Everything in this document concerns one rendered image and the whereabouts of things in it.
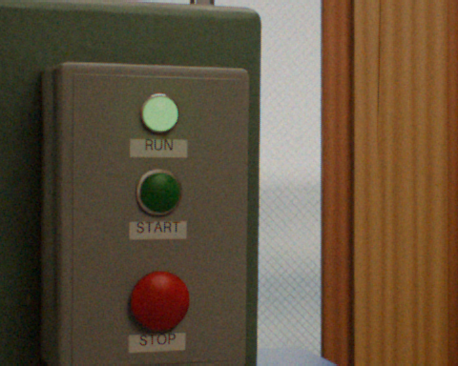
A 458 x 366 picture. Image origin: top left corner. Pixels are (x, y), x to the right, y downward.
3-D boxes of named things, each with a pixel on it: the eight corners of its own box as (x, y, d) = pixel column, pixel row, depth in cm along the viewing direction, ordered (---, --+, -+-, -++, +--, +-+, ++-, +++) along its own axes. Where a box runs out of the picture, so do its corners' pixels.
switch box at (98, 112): (39, 359, 65) (40, 67, 64) (213, 351, 69) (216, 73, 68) (59, 381, 60) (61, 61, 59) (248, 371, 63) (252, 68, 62)
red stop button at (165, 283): (129, 329, 61) (129, 271, 61) (185, 327, 62) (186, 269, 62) (134, 332, 60) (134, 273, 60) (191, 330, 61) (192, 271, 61)
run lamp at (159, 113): (139, 132, 60) (140, 93, 60) (177, 133, 61) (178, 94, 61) (142, 132, 60) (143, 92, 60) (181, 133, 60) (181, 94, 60)
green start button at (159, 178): (135, 215, 60) (135, 169, 60) (180, 215, 61) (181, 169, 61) (138, 216, 60) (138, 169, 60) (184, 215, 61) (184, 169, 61)
